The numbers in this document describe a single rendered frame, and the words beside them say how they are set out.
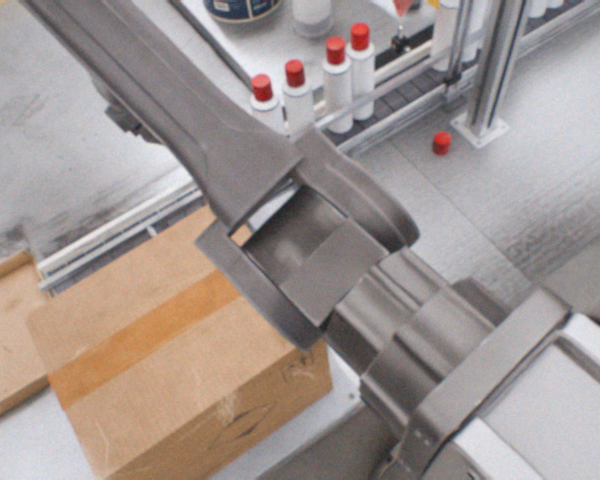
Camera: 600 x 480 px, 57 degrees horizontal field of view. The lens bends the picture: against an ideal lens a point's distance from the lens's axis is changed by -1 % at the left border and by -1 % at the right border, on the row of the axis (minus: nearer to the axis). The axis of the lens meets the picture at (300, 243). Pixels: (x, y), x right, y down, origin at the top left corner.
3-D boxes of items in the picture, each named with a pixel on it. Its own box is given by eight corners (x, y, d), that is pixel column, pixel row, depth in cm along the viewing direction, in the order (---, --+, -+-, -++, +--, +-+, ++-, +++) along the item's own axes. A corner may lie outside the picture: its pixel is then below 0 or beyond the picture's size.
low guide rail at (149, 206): (495, 10, 122) (497, 2, 120) (499, 13, 121) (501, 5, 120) (42, 269, 100) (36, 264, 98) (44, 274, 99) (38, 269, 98)
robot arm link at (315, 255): (337, 348, 28) (412, 272, 28) (217, 224, 32) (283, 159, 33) (366, 372, 36) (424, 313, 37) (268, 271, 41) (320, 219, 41)
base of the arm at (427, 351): (414, 481, 32) (440, 442, 21) (319, 378, 35) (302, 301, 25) (513, 380, 34) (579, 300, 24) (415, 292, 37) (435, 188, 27)
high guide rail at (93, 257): (526, 6, 114) (528, 1, 113) (530, 9, 113) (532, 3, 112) (41, 287, 92) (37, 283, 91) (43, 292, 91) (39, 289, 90)
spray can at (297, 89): (308, 130, 112) (298, 49, 94) (323, 146, 109) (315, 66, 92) (286, 143, 111) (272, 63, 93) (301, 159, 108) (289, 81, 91)
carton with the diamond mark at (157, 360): (255, 280, 100) (222, 194, 76) (335, 389, 89) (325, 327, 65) (105, 377, 93) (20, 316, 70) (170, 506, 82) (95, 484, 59)
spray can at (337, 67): (342, 111, 114) (338, 28, 96) (357, 126, 111) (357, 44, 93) (321, 123, 113) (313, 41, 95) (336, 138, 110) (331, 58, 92)
